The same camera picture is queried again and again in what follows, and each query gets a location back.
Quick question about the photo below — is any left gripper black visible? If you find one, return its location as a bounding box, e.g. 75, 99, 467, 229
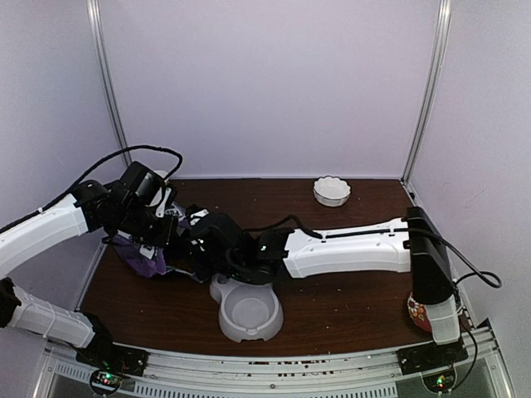
117, 202, 179, 248

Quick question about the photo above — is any purple puppy food bag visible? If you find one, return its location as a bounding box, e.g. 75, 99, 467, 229
110, 202, 213, 283

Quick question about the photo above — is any grey double pet bowl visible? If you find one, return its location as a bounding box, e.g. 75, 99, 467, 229
209, 274, 284, 342

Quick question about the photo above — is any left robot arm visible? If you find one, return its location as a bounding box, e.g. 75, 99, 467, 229
1, 162, 177, 368

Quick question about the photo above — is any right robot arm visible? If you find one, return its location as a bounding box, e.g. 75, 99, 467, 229
186, 206, 461, 366

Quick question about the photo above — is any white scalloped bowl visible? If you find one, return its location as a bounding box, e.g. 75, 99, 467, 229
313, 176, 351, 207

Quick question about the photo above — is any red floral plate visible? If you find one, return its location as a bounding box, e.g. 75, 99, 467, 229
407, 294, 431, 332

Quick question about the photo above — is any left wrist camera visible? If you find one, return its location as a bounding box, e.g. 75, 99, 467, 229
152, 186, 178, 218

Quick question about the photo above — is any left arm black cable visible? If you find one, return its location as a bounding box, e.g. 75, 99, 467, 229
0, 143, 184, 233

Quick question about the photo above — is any aluminium front rail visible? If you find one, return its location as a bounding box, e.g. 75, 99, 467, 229
33, 328, 516, 397

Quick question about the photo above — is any left aluminium frame post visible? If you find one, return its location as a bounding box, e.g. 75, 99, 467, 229
85, 0, 139, 167

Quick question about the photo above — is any aluminium frame post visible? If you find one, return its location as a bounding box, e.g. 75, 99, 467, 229
401, 0, 452, 186
85, 0, 139, 167

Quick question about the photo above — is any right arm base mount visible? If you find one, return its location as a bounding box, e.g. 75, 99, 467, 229
397, 340, 469, 395

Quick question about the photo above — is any right aluminium frame post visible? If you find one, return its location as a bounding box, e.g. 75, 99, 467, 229
401, 0, 452, 186

